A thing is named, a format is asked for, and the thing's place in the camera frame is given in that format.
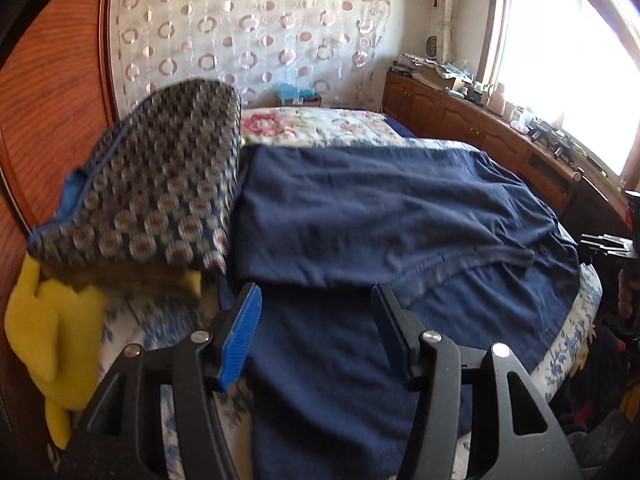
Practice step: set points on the long wooden cabinet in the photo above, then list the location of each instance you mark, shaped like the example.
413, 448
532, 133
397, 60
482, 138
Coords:
450, 115

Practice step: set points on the blue and white floral bedsheet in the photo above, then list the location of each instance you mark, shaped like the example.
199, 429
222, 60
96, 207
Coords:
565, 345

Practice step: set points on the navy blanket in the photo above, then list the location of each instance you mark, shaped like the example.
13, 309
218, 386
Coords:
400, 127

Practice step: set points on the sheer circle-patterned curtain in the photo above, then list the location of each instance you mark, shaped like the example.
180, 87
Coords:
250, 25

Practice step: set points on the floral quilt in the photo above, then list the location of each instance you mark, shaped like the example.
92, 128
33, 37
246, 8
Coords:
310, 125

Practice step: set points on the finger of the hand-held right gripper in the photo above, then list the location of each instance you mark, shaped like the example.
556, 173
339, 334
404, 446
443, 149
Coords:
602, 247

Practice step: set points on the white jug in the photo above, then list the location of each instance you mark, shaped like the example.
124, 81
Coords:
496, 99

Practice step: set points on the circle-patterned dark pillow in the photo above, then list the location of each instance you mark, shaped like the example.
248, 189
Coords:
150, 185

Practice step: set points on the navy printed t-shirt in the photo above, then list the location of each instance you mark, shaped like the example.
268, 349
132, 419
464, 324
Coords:
375, 210

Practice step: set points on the wooden slatted wardrobe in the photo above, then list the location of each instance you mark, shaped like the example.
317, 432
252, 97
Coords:
55, 110

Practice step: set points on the dark cloth pile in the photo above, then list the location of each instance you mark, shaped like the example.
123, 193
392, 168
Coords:
600, 410

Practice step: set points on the black handheld device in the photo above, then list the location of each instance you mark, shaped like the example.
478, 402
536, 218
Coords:
540, 132
562, 149

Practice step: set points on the oval grey object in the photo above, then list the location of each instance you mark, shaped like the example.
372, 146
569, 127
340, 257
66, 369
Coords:
432, 46

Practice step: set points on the wooden framed window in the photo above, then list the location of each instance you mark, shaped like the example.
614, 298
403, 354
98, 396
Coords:
560, 60

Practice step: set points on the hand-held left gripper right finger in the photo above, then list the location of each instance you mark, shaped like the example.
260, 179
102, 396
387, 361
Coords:
395, 330

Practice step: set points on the open cardboard box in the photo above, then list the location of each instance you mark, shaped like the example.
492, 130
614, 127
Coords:
445, 80

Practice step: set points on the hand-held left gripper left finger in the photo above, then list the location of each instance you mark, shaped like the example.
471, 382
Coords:
242, 335

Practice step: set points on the pale window curtain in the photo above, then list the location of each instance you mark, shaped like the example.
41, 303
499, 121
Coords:
445, 10

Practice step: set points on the yellow plush toy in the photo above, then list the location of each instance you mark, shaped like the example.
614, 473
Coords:
55, 340

